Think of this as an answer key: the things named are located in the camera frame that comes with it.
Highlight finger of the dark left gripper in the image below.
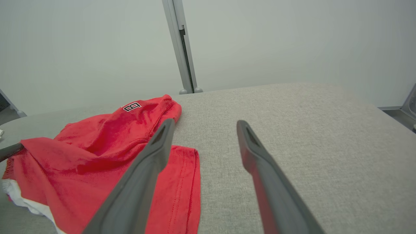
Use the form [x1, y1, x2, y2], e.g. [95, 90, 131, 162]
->
[0, 143, 25, 163]

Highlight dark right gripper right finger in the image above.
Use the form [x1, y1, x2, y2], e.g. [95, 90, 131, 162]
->
[237, 120, 325, 234]

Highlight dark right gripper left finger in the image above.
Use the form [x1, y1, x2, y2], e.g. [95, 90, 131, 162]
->
[83, 119, 176, 234]

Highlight red shorts with white trim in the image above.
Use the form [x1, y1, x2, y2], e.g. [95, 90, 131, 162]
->
[2, 94, 202, 234]

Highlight grey partition end post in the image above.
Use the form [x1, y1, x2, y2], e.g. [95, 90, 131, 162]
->
[401, 84, 416, 130]
[0, 89, 27, 118]

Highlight grey metal partition post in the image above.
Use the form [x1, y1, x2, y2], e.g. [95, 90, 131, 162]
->
[162, 0, 199, 95]

